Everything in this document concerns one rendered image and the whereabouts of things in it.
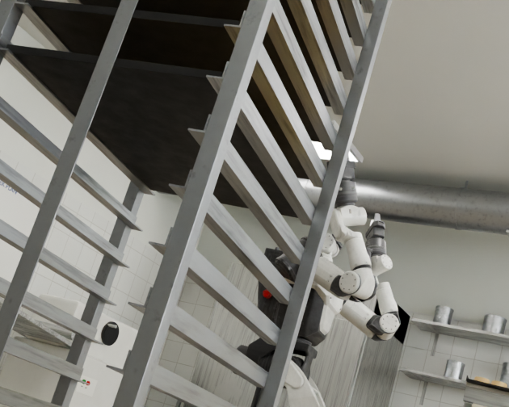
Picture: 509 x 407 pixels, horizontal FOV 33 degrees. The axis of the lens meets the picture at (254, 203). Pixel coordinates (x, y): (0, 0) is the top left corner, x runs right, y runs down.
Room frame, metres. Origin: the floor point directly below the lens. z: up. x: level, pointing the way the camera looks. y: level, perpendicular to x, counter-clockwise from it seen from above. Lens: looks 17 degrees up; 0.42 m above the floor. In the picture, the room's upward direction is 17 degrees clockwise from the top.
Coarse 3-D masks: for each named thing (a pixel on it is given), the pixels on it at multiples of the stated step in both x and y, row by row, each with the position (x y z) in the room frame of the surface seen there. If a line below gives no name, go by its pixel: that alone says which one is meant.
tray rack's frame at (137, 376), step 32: (128, 0) 1.26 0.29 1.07; (256, 0) 1.17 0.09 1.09; (0, 32) 1.33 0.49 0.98; (256, 32) 1.16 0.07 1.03; (0, 64) 1.35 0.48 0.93; (96, 64) 1.26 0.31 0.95; (96, 96) 1.25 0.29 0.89; (224, 96) 1.17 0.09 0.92; (224, 128) 1.16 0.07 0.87; (64, 160) 1.26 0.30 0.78; (64, 192) 1.25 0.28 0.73; (192, 192) 1.17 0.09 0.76; (192, 224) 1.16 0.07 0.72; (32, 256) 1.25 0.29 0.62; (160, 288) 1.17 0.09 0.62; (0, 320) 1.26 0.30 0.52; (160, 320) 1.16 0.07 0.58; (0, 352) 1.25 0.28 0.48; (160, 352) 1.19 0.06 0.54; (128, 384) 1.17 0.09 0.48
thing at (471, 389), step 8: (472, 384) 2.80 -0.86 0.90; (472, 392) 2.80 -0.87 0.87; (480, 392) 2.79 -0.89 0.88; (488, 392) 2.78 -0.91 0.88; (496, 392) 2.77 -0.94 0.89; (504, 392) 2.76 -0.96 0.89; (464, 400) 2.81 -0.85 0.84; (472, 400) 2.80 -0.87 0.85; (480, 400) 2.79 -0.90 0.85; (488, 400) 2.78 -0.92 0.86; (496, 400) 2.77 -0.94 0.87; (504, 400) 2.76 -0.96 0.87
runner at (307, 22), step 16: (288, 0) 1.36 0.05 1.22; (304, 0) 1.36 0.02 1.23; (304, 16) 1.40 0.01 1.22; (304, 32) 1.46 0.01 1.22; (320, 32) 1.48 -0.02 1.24; (320, 48) 1.50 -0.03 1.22; (320, 64) 1.56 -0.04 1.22; (336, 80) 1.64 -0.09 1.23; (336, 96) 1.68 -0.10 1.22; (336, 112) 1.76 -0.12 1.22
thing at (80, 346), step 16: (128, 192) 1.90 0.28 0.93; (128, 208) 1.90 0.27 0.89; (112, 240) 1.90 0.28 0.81; (112, 272) 1.91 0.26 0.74; (96, 304) 1.90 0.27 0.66; (96, 320) 1.91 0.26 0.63; (80, 336) 1.90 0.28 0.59; (80, 352) 1.89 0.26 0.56; (64, 384) 1.90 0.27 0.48; (64, 400) 1.90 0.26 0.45
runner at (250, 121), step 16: (208, 80) 1.19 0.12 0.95; (240, 112) 1.28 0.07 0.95; (256, 112) 1.32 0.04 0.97; (240, 128) 1.34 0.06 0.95; (256, 128) 1.34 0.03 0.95; (256, 144) 1.39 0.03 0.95; (272, 144) 1.42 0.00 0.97; (272, 160) 1.45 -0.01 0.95; (272, 176) 1.53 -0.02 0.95; (288, 176) 1.54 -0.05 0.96; (288, 192) 1.59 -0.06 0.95; (304, 192) 1.64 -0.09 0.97; (304, 208) 1.67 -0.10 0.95
